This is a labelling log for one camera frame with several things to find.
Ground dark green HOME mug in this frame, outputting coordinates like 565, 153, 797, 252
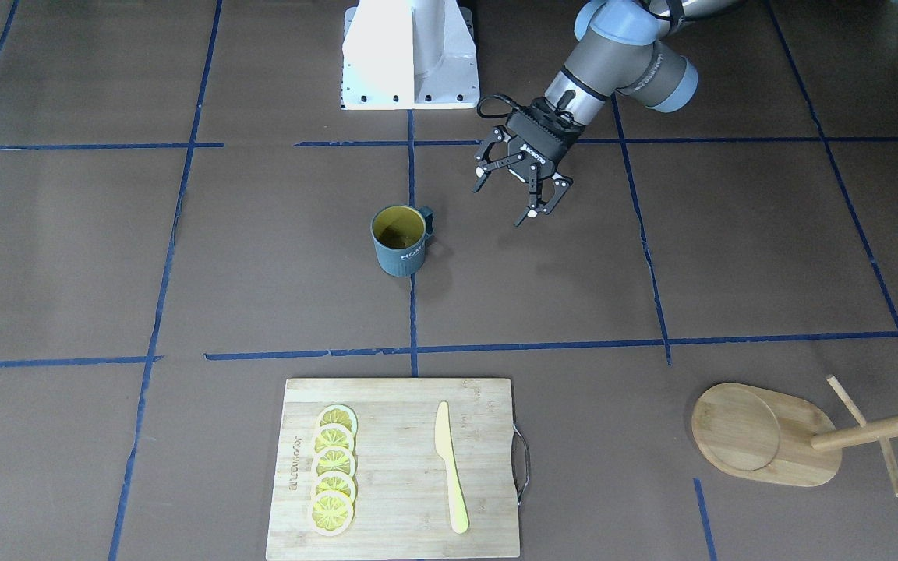
370, 205, 433, 277

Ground bamboo cutting board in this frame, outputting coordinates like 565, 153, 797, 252
265, 377, 521, 560

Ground yellow plastic knife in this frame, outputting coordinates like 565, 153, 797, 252
434, 401, 469, 534

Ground wooden cup storage rack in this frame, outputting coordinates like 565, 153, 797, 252
691, 374, 898, 498

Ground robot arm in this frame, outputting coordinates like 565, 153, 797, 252
473, 1, 739, 219

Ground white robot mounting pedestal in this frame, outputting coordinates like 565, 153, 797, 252
340, 1, 480, 111

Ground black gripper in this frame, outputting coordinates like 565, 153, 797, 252
471, 103, 584, 228

